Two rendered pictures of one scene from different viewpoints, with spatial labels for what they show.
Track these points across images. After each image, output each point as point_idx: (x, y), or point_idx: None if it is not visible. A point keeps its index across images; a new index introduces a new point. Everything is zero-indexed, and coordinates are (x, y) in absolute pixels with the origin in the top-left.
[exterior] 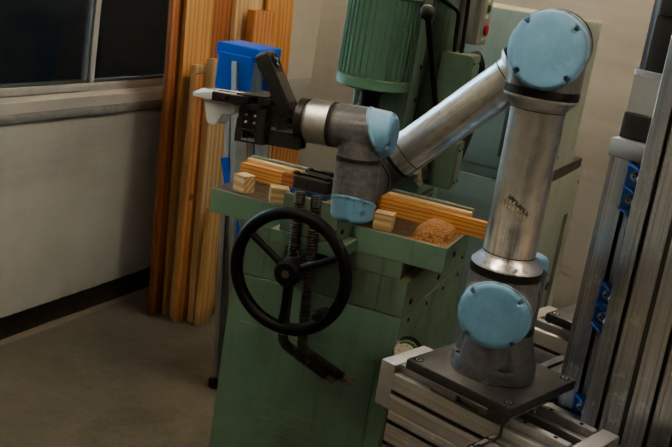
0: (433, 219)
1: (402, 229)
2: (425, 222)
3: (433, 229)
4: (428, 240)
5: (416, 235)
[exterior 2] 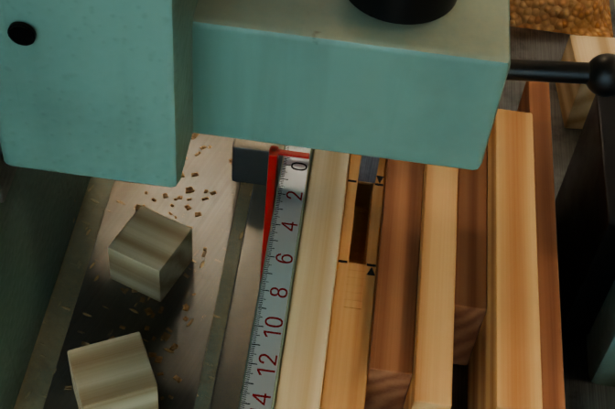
0: None
1: (534, 58)
2: None
3: None
4: None
5: (602, 12)
